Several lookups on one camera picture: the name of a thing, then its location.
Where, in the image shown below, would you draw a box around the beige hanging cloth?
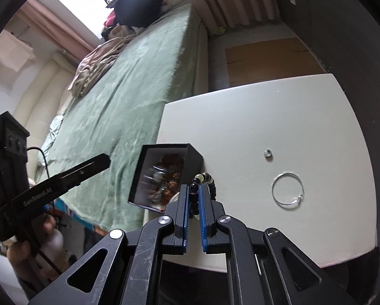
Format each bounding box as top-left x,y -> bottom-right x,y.
0,30 -> 36,72

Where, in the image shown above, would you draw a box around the beige crumpled cloth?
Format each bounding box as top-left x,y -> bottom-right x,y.
68,33 -> 140,97

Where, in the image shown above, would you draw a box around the wide pink curtain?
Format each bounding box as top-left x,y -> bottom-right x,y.
177,0 -> 281,35

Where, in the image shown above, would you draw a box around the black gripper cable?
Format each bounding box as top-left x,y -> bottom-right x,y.
26,146 -> 49,172

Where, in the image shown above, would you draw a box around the black cloth pile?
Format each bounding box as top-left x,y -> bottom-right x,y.
107,0 -> 178,27

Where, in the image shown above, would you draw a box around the red and pink clothes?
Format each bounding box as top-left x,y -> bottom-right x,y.
103,9 -> 119,27

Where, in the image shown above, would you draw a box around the pile of jewelry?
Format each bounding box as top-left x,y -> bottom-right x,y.
147,154 -> 184,204

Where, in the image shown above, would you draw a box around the narrow pink curtain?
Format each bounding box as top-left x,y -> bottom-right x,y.
17,0 -> 98,67

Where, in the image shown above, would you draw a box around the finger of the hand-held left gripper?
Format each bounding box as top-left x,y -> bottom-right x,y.
54,153 -> 111,192

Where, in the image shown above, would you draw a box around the beige padded headboard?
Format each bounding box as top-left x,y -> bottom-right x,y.
12,54 -> 79,166

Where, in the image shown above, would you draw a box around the dark bead bracelet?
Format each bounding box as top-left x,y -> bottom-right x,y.
189,172 -> 217,218

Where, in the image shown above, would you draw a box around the green blanket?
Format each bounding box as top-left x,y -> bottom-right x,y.
41,4 -> 209,232

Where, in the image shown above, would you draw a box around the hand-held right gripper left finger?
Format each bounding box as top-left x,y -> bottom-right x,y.
28,184 -> 190,305

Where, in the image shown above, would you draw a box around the pale teal cloth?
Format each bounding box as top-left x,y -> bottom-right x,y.
41,114 -> 65,156

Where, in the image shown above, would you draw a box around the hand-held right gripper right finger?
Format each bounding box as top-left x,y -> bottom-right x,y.
199,184 -> 358,305

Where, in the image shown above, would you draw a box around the dark grey wardrobe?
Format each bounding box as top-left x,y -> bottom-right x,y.
272,0 -> 380,128

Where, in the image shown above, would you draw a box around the printed teal bed sheet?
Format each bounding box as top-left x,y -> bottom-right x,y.
57,197 -> 111,239

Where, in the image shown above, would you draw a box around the person's left hand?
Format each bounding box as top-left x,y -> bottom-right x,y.
6,213 -> 63,285

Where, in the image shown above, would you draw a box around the thin silver bangle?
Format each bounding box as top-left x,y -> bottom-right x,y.
271,172 -> 305,209

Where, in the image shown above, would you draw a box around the black cardboard box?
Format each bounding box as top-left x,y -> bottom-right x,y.
127,144 -> 205,212

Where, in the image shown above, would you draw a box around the brown cardboard sheet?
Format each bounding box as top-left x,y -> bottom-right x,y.
225,37 -> 325,87

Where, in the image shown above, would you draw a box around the white bedside table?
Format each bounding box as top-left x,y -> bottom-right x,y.
144,74 -> 378,274

